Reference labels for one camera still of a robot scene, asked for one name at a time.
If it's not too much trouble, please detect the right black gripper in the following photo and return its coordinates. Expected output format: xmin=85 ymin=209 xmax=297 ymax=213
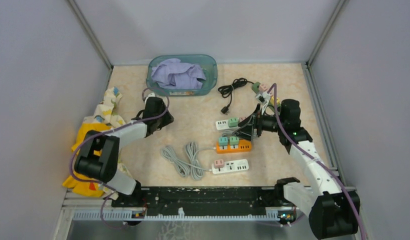
xmin=232 ymin=103 xmax=286 ymax=142

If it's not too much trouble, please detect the teal plug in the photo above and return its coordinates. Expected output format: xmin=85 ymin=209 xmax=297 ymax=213
xmin=218 ymin=136 xmax=229 ymax=147

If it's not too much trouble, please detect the pink plug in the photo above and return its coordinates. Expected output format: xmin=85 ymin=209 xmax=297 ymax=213
xmin=238 ymin=116 xmax=247 ymax=123
xmin=213 ymin=159 xmax=225 ymax=168
xmin=258 ymin=83 xmax=269 ymax=93

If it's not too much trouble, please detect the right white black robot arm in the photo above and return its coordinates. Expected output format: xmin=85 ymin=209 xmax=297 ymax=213
xmin=234 ymin=99 xmax=362 ymax=240

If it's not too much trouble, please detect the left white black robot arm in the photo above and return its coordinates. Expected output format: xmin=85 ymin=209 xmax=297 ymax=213
xmin=70 ymin=96 xmax=174 ymax=207

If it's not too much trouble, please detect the pink plug on small strip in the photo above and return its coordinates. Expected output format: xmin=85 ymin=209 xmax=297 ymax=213
xmin=238 ymin=116 xmax=247 ymax=123

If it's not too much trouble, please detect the green plug on small strip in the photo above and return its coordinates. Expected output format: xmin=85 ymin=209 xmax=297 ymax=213
xmin=227 ymin=117 xmax=239 ymax=128

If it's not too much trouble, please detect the green plug on orange strip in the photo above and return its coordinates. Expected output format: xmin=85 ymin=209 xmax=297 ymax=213
xmin=229 ymin=136 xmax=240 ymax=148

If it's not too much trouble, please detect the yellow plug on green strip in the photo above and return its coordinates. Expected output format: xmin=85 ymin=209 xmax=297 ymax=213
xmin=269 ymin=96 xmax=281 ymax=107

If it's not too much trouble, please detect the pink plug on green strip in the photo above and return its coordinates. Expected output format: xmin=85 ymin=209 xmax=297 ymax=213
xmin=258 ymin=83 xmax=269 ymax=93

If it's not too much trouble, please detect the orange power strip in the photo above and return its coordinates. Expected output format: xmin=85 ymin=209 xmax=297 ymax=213
xmin=215 ymin=139 xmax=252 ymax=154

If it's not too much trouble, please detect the small white power strip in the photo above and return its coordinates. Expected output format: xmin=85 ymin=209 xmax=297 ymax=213
xmin=215 ymin=119 xmax=238 ymax=131

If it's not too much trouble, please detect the green power strip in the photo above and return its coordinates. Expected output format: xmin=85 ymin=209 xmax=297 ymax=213
xmin=251 ymin=82 xmax=281 ymax=110

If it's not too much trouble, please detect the patterned cream cloth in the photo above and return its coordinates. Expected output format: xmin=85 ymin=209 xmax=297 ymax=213
xmin=82 ymin=87 xmax=126 ymax=196

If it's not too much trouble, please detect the lavender crumpled cloth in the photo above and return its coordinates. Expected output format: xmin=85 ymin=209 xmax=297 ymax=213
xmin=150 ymin=58 xmax=207 ymax=90

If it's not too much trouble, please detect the teal plastic basin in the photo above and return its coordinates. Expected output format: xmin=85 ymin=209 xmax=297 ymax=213
xmin=146 ymin=54 xmax=218 ymax=96

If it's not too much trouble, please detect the yellow cloth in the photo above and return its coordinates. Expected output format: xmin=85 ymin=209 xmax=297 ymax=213
xmin=62 ymin=123 xmax=112 ymax=198

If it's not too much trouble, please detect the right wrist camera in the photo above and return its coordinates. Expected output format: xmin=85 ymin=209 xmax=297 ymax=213
xmin=255 ymin=91 xmax=272 ymax=106

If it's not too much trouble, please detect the black coiled cable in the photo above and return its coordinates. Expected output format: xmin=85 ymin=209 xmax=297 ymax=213
xmin=217 ymin=77 xmax=256 ymax=116

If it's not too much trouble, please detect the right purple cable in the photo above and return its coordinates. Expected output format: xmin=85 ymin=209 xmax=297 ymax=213
xmin=266 ymin=82 xmax=368 ymax=240

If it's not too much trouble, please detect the purple cable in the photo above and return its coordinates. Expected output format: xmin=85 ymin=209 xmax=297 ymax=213
xmin=266 ymin=82 xmax=368 ymax=240
xmin=69 ymin=87 xmax=171 ymax=230

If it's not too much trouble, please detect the grey coiled power cord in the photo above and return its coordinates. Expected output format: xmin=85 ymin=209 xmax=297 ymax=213
xmin=160 ymin=141 xmax=216 ymax=181

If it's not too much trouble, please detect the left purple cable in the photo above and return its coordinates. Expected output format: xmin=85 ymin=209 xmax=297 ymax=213
xmin=69 ymin=87 xmax=171 ymax=230

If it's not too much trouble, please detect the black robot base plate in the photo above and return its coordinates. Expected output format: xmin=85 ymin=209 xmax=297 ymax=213
xmin=111 ymin=186 xmax=294 ymax=217

